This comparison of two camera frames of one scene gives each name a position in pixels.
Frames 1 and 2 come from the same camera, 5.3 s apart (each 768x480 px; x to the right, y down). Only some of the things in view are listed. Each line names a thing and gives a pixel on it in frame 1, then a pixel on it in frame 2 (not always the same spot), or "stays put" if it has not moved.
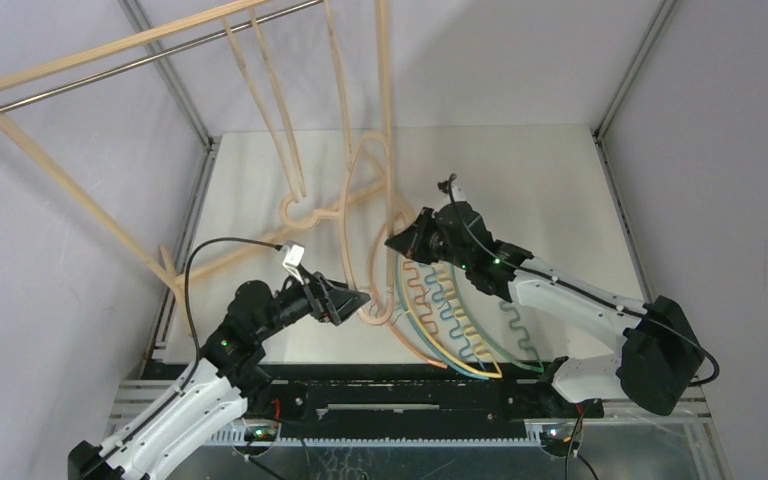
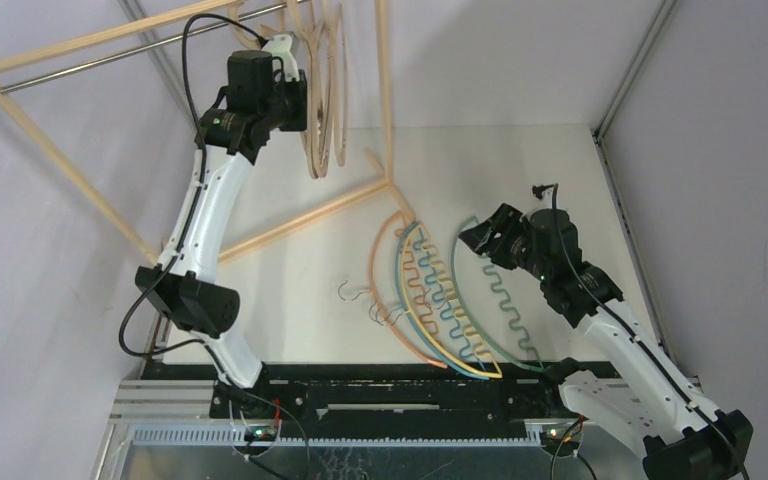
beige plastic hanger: (256, 88) → (317, 136)
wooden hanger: (273, 73) → (327, 96)
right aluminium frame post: (657, 16) stays put
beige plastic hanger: (367, 165) → (312, 59)
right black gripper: (423, 234) → (496, 232)
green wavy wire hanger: (514, 321) stays put
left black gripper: (328, 299) → (299, 90)
